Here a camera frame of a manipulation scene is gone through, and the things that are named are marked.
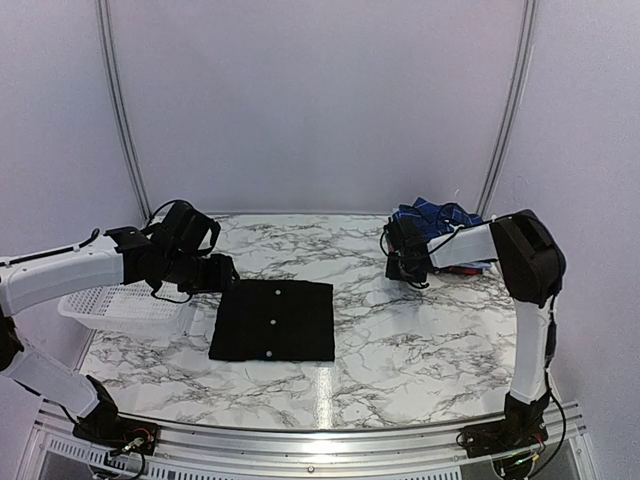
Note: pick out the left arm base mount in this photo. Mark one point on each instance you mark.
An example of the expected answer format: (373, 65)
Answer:
(117, 432)

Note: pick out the aluminium frame post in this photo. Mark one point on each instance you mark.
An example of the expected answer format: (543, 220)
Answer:
(517, 84)
(115, 90)

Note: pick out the white plastic basket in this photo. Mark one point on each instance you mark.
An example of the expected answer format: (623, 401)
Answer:
(128, 309)

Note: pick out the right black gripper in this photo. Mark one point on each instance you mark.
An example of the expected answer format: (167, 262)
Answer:
(393, 273)

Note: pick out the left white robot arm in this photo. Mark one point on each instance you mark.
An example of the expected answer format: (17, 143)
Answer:
(114, 257)

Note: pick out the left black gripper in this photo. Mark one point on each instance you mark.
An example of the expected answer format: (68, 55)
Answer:
(220, 278)

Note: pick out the red plaid shirt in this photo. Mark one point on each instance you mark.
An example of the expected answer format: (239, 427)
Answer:
(462, 271)

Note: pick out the left aluminium frame post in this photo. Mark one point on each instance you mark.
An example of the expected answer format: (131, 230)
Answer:
(115, 90)

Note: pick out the blue plaid shirt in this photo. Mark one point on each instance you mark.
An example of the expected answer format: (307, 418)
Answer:
(429, 220)

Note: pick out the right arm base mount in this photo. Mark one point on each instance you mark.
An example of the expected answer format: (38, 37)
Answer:
(497, 437)

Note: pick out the right aluminium frame post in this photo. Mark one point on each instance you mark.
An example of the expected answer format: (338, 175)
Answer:
(517, 84)

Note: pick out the black long sleeve shirt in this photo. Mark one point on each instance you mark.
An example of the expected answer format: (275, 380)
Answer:
(275, 320)

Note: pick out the front aluminium rail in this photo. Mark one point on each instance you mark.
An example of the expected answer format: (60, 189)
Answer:
(191, 451)

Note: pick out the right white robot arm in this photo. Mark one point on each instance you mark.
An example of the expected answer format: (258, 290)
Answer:
(532, 267)

